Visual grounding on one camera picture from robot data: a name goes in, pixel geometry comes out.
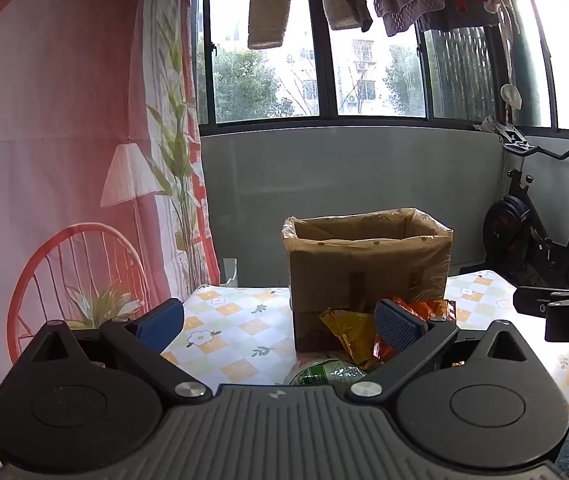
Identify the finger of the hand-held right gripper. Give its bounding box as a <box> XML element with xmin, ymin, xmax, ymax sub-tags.
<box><xmin>513</xmin><ymin>284</ymin><xmax>569</xmax><ymax>319</ymax></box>

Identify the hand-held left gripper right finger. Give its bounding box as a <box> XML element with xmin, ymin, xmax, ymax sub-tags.
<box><xmin>349</xmin><ymin>299</ymin><xmax>534</xmax><ymax>404</ymax></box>

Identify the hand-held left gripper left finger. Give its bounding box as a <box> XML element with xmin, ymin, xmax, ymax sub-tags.
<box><xmin>27</xmin><ymin>298</ymin><xmax>214</xmax><ymax>404</ymax></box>

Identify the yellow snack packet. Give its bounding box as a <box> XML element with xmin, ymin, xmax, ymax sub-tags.
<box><xmin>319</xmin><ymin>309</ymin><xmax>383</xmax><ymax>367</ymax></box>

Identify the brown cardboard box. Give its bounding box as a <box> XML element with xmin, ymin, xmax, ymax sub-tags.
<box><xmin>282</xmin><ymin>207</ymin><xmax>454</xmax><ymax>353</ymax></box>

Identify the green snack packet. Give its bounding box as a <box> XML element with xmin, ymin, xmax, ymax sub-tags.
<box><xmin>289</xmin><ymin>355</ymin><xmax>369</xmax><ymax>387</ymax></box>

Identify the orange snack packet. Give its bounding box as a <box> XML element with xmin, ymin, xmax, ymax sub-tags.
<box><xmin>372</xmin><ymin>296</ymin><xmax>458</xmax><ymax>361</ymax></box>

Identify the black exercise bike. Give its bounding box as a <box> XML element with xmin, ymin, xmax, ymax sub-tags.
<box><xmin>459</xmin><ymin>132</ymin><xmax>569</xmax><ymax>291</ymax></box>

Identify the white crumpled cloth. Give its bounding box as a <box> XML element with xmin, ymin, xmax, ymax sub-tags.
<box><xmin>473</xmin><ymin>115</ymin><xmax>508</xmax><ymax>135</ymax></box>

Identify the printed backdrop cloth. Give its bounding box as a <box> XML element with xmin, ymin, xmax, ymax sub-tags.
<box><xmin>0</xmin><ymin>0</ymin><xmax>222</xmax><ymax>480</ymax></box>

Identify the beige hanging towel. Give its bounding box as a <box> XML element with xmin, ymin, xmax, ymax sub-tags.
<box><xmin>247</xmin><ymin>0</ymin><xmax>295</xmax><ymax>51</ymax></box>

